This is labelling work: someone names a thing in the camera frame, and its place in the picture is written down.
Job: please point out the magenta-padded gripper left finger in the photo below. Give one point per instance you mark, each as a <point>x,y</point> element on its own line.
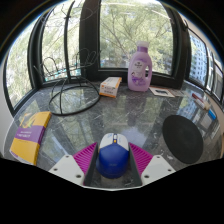
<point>85,158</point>

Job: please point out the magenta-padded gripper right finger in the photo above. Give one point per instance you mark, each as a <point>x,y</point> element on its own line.
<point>141,158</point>

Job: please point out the blue and white computer mouse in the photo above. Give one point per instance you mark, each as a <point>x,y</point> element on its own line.
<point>112,160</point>

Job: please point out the black round mouse pad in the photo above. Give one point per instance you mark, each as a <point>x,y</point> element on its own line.
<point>182,139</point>

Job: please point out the yellow and purple book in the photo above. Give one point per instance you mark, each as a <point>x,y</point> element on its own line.
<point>30,138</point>

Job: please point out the white card with dark print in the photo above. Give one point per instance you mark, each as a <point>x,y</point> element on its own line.
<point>161,91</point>

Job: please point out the orange and white small box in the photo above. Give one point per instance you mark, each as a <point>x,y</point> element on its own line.
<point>110,86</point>

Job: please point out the red and white box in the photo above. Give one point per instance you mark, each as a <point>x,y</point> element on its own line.
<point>200,101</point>

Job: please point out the small blue box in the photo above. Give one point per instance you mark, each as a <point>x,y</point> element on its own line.
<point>212,114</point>

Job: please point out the purple detergent bottle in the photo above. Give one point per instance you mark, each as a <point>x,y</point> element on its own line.
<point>140,71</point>

